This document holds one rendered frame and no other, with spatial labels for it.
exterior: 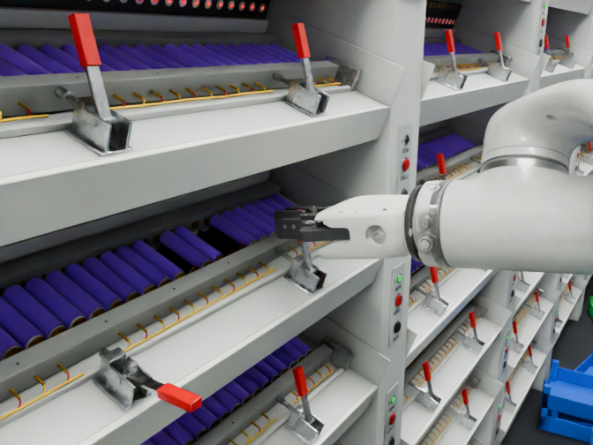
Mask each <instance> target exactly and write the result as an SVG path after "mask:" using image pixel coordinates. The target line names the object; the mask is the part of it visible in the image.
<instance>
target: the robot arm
mask: <svg viewBox="0 0 593 445"><path fill-rule="evenodd" d="M592 140H593V79H572V80H568V81H564V82H560V83H558V84H555V85H552V86H549V87H545V88H543V89H540V90H537V91H536V92H533V93H531V94H527V95H525V96H523V97H521V98H519V99H516V100H514V101H512V102H510V103H508V104H507V105H505V106H504V107H502V108H501V109H499V110H498V111H497V112H496V113H495V114H494V115H493V116H492V118H491V119H490V121H489V123H488V125H487V128H486V130H485V135H484V144H483V153H482V161H481V170H480V172H479V174H478V175H477V176H476V177H474V178H471V179H461V180H437V181H428V182H426V183H425V184H424V185H419V186H417V187H415V188H414V189H413V190H412V192H411V194H410V195H367V196H359V197H355V198H352V199H349V200H345V201H343V202H341V203H339V204H336V205H334V206H326V207H317V212H316V208H315V206H304V207H286V208H285V209H284V210H278V211H275V212H274V222H275V228H276V235H277V237H278V238H280V239H301V242H317V241H333V243H331V244H329V245H326V246H324V247H322V248H320V249H319V256H320V257H321V258H322V259H330V260H364V259H388V258H398V257H406V256H410V255H411V256H412V258H413V259H414V260H416V261H422V262H423V263H424V264H425V265H426V266H428V267H442V268H473V269H490V270H507V271H524V272H542V273H559V274H576V275H593V175H588V176H570V175H569V164H570V158H571V155H572V153H573V152H574V150H575V149H576V148H577V147H578V146H580V145H581V144H583V143H586V142H588V141H592ZM299 209H302V210H299Z"/></svg>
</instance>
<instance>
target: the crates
mask: <svg viewBox="0 0 593 445"><path fill-rule="evenodd" d="M587 312H588V313H589V315H590V316H591V318H592V319H593V296H589V304H588V310H587ZM541 399H542V406H541V407H542V410H541V416H540V423H539V429H542V430H545V431H548V432H550V433H555V434H560V435H564V436H566V437H570V438H573V439H576V440H579V441H586V442H588V443H590V438H591V433H592V427H593V350H592V354H591V355H590V356H589V357H587V358H586V359H585V360H584V361H583V362H582V363H581V364H580V365H579V366H578V367H577V368H575V369H574V370H570V369H566V368H563V367H559V361H558V360H556V359H553V360H552V368H551V371H550V374H549V377H548V380H544V384H543V390H542V397H541Z"/></svg>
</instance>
